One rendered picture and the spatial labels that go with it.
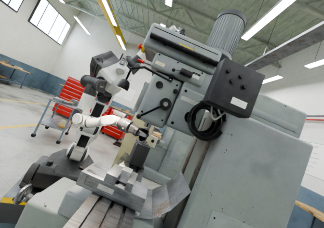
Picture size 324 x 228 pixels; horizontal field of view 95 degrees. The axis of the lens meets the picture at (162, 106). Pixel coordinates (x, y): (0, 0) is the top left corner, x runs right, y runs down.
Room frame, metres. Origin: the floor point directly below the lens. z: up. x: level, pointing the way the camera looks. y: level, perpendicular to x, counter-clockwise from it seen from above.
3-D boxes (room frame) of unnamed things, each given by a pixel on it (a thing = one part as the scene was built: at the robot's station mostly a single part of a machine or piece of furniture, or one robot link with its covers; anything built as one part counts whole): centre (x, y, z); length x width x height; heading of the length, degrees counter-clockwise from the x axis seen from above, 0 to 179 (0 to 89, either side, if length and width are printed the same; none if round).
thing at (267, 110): (1.00, -0.46, 1.66); 0.80 x 0.23 x 0.20; 91
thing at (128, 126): (1.01, 0.13, 1.23); 0.13 x 0.12 x 0.10; 166
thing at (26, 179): (1.32, 0.79, 0.50); 0.20 x 0.05 x 0.20; 22
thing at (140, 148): (1.42, 0.03, 1.00); 0.22 x 0.12 x 0.20; 11
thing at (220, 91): (0.66, -0.27, 1.62); 0.20 x 0.09 x 0.21; 91
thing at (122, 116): (1.05, 0.24, 1.24); 0.11 x 0.11 x 0.11; 76
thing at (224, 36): (0.99, -0.21, 2.05); 0.20 x 0.20 x 0.32
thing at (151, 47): (0.99, 0.02, 1.81); 0.47 x 0.26 x 0.16; 91
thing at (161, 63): (0.99, 0.00, 1.68); 0.34 x 0.24 x 0.10; 91
